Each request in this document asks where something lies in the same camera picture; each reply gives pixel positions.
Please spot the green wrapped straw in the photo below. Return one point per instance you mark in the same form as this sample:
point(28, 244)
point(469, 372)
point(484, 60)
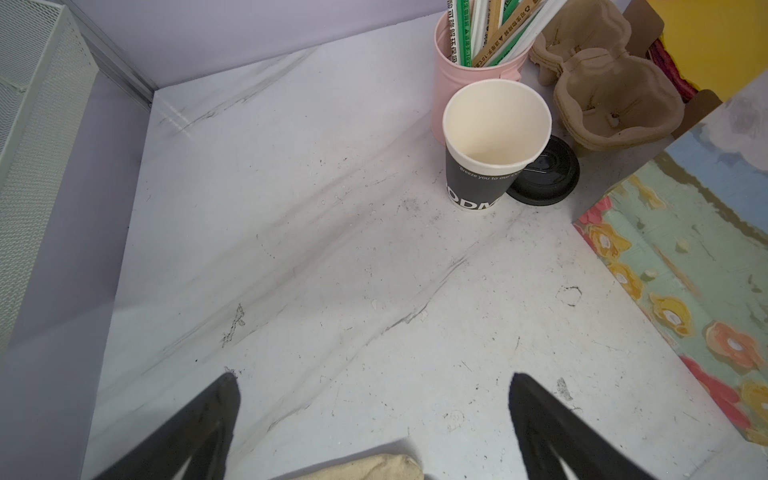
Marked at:
point(462, 32)

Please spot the white mesh shelf lower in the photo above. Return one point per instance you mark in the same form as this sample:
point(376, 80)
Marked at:
point(47, 74)

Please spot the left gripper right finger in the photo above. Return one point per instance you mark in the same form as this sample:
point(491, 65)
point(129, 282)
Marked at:
point(551, 437)

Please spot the black paper coffee cup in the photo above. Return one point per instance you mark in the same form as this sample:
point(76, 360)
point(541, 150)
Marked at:
point(493, 129)

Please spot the black plastic cup lid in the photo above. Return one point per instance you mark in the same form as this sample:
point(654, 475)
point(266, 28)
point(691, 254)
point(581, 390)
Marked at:
point(550, 178)

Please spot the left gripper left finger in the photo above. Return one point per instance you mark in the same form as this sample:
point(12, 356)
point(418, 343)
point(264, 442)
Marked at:
point(195, 441)

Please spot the brown pulp cup carrier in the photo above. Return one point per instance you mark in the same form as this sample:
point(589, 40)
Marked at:
point(607, 98)

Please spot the cream leather work glove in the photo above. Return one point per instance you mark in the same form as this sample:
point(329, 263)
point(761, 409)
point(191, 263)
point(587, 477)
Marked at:
point(380, 467)

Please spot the green paper takeout bag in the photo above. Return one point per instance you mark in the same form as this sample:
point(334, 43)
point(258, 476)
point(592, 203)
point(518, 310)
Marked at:
point(686, 237)

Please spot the pink straw holder cup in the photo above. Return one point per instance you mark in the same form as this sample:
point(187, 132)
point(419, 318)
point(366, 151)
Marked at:
point(449, 77)

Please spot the yellow napkin stack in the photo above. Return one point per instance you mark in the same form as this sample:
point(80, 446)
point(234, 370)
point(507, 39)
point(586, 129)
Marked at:
point(709, 50)

